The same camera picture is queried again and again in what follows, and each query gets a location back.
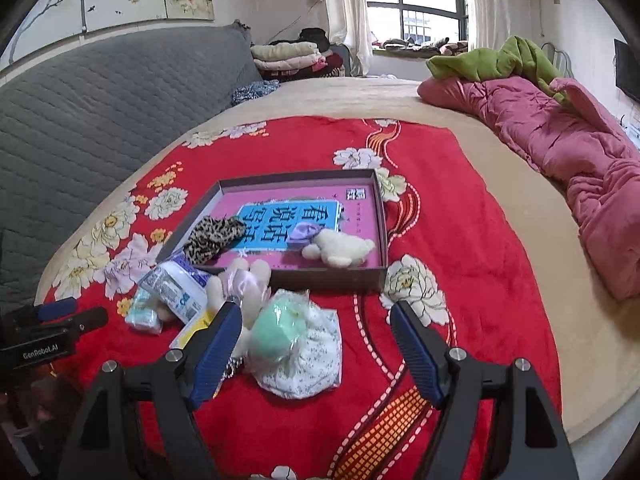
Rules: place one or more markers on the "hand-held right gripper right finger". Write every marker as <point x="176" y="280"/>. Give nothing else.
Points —
<point x="415" y="352"/>

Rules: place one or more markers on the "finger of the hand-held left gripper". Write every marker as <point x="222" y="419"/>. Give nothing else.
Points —
<point x="57" y="308"/>
<point x="85" y="321"/>

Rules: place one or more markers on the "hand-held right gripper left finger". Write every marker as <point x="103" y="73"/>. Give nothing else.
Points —
<point x="220" y="352"/>

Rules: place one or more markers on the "green tissue pack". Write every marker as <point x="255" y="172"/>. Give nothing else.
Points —
<point x="142" y="316"/>

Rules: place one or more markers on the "green soft puff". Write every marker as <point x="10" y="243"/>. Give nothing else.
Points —
<point x="275" y="330"/>

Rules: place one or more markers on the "pink dress bunny plush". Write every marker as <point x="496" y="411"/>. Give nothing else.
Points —
<point x="245" y="285"/>

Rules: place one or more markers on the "blue white plastic packet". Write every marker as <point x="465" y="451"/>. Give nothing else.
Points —
<point x="175" y="285"/>

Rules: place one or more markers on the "brown cardboard box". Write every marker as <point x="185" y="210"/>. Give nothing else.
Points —
<point x="370" y="280"/>

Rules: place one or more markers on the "green sponge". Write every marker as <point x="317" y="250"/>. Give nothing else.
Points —
<point x="312" y="362"/>

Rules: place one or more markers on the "yellow white packet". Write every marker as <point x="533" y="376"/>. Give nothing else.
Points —
<point x="192" y="334"/>

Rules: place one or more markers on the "leopard print cloth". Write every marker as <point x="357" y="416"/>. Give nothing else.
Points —
<point x="210" y="240"/>

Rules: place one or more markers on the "red floral blanket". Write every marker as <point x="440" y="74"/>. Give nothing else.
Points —
<point x="475" y="240"/>

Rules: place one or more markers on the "cream teddy bear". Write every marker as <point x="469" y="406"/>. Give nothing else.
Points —
<point x="342" y="247"/>

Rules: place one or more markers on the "purple scrunchie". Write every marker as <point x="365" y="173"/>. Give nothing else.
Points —
<point x="305" y="234"/>

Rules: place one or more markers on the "grey quilted headboard cover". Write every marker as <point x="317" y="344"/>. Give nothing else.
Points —
<point x="100" y="110"/>

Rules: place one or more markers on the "dark floral cloth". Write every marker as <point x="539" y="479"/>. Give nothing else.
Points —
<point x="255" y="92"/>

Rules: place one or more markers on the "pink quilt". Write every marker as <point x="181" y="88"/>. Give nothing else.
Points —
<point x="555" y="130"/>

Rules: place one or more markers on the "beige bed sheet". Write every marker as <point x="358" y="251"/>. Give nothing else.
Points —
<point x="340" y="95"/>

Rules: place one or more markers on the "stack of folded clothes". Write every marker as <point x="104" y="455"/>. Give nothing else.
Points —
<point x="285" y="57"/>

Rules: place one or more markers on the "clothes on windowsill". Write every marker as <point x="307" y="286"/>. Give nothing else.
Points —
<point x="425" y="46"/>

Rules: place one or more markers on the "green blanket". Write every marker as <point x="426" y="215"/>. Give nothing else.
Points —
<point x="500" y="57"/>

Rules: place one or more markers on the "metal chair back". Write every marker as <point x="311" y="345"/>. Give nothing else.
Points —
<point x="562" y="57"/>

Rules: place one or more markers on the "black television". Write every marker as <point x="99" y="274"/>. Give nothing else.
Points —
<point x="629" y="72"/>

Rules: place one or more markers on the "white curtain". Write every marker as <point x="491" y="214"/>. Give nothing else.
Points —
<point x="345" y="0"/>
<point x="487" y="5"/>

